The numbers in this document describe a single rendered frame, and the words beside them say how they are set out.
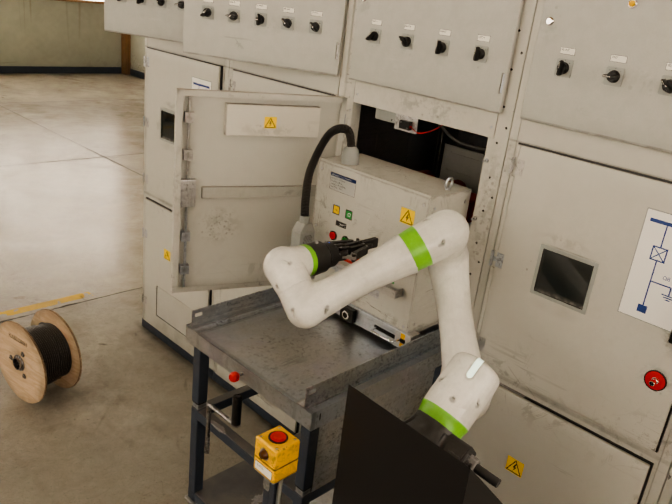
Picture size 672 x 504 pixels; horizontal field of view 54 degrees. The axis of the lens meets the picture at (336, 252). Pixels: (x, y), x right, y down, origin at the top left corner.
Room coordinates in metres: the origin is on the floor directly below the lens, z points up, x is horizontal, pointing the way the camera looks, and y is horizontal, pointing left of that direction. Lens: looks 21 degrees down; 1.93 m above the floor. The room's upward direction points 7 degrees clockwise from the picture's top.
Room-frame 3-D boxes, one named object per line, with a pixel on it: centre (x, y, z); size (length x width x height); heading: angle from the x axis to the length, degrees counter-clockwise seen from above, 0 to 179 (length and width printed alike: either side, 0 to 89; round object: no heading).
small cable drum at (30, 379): (2.68, 1.33, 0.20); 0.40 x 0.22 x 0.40; 57
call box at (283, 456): (1.36, 0.09, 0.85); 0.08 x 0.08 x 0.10; 48
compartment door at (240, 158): (2.37, 0.31, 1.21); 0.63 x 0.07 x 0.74; 117
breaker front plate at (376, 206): (2.11, -0.08, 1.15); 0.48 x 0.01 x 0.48; 48
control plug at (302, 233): (2.20, 0.12, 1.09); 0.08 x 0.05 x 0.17; 138
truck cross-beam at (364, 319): (2.12, -0.09, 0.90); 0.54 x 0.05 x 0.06; 48
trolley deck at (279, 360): (2.01, 0.01, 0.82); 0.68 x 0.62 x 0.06; 138
